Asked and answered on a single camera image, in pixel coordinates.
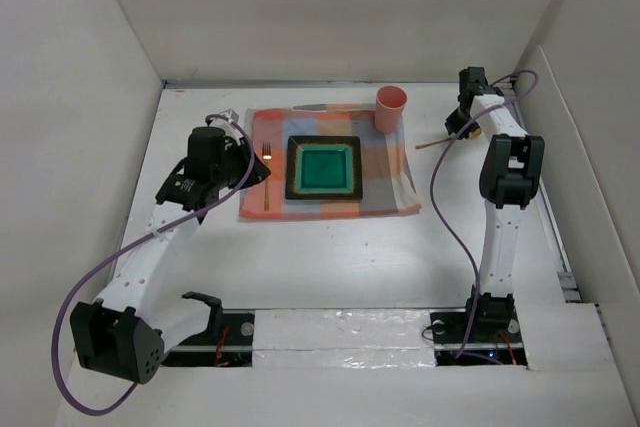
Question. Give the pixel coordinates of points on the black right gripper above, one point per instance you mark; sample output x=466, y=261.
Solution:
x=452, y=121

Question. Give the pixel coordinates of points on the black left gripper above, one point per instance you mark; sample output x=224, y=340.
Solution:
x=241, y=151

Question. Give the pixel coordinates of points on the gold spoon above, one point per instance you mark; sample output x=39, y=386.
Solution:
x=440, y=142

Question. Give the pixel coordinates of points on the gold fork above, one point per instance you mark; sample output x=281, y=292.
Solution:
x=266, y=159

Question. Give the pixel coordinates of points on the pink plastic cup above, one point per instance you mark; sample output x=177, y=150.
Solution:
x=390, y=103

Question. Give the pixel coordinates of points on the checkered orange blue cloth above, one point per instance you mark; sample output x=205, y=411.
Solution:
x=388, y=187

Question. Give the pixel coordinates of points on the green square ceramic plate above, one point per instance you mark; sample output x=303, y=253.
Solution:
x=323, y=168

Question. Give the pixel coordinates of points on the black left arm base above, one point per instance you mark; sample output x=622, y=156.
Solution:
x=230, y=347

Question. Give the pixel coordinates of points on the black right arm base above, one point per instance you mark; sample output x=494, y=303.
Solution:
x=487, y=344

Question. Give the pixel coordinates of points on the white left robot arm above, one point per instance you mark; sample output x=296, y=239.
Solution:
x=120, y=333

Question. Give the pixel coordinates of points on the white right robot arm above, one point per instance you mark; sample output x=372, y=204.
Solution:
x=509, y=180

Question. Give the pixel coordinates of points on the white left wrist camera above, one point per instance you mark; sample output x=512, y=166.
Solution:
x=231, y=118

